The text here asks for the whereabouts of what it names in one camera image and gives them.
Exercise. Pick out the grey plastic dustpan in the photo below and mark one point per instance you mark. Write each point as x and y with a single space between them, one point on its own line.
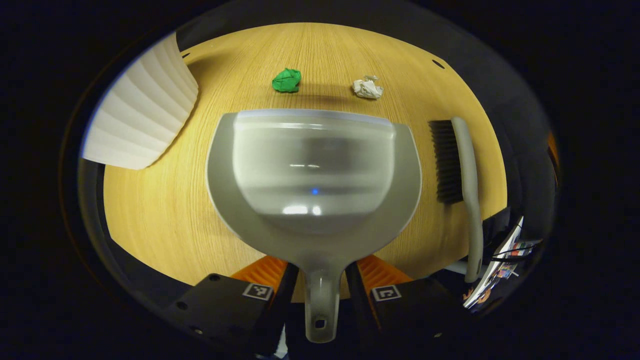
315 170

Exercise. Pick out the small grey broom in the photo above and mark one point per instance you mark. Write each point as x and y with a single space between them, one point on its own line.
467 170

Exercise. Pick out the white printed sheet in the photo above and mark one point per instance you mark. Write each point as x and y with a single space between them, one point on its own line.
500 265

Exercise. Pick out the white ribbed garbage bin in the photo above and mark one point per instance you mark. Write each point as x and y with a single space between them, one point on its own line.
140 115

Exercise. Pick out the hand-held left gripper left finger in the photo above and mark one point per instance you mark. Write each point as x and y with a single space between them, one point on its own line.
282 310

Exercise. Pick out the green paper ball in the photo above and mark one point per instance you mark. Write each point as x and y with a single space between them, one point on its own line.
287 81

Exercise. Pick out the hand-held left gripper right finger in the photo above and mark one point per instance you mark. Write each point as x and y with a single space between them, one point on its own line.
357 300

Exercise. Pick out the white paper ball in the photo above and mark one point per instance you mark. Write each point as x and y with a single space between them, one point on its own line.
367 89

